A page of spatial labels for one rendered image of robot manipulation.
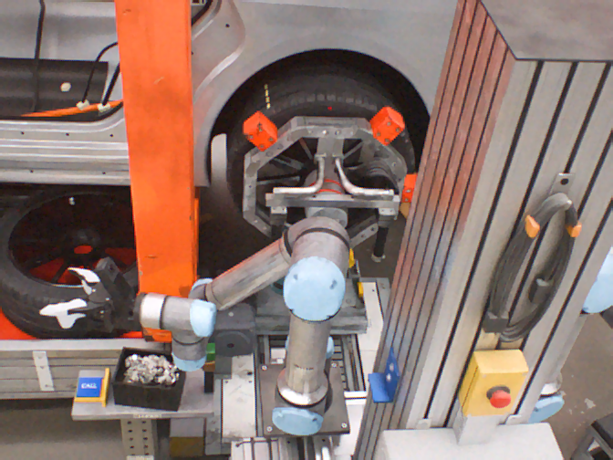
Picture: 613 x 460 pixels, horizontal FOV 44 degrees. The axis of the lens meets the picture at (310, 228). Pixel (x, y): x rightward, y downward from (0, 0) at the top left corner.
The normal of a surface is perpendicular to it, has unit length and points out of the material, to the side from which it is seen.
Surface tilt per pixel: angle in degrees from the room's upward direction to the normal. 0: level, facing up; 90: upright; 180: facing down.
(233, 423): 0
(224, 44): 90
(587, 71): 90
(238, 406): 0
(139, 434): 90
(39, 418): 0
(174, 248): 90
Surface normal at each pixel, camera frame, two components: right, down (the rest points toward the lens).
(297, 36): 0.08, 0.67
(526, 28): 0.09, -0.74
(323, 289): -0.12, 0.57
